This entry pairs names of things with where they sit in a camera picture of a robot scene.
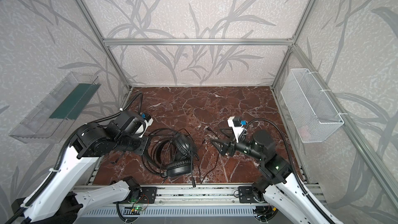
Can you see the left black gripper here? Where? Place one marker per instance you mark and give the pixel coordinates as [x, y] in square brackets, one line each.
[144, 144]

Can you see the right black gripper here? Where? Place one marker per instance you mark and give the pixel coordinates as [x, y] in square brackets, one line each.
[231, 146]

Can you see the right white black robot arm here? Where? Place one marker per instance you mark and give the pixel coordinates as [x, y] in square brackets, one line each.
[279, 186]

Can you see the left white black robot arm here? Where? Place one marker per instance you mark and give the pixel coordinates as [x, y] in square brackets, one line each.
[54, 201]

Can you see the green lit circuit board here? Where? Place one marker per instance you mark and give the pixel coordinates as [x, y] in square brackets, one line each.
[138, 209]

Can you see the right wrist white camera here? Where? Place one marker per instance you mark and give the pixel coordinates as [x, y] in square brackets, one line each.
[238, 126]

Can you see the wrist white camera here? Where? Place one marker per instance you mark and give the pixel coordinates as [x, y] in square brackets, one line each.
[148, 120]
[238, 126]

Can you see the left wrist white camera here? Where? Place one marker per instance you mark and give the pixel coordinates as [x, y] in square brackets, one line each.
[148, 120]

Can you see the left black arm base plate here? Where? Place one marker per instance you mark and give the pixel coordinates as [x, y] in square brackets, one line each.
[147, 195]

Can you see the aluminium front rail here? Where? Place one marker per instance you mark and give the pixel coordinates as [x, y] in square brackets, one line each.
[205, 194]

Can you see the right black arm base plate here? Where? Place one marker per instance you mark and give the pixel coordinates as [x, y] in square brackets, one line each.
[246, 194]

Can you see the white wire mesh basket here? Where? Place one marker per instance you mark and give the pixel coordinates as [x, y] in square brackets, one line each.
[314, 115]

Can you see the clear plastic wall tray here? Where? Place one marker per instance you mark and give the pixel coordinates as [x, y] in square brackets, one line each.
[52, 118]

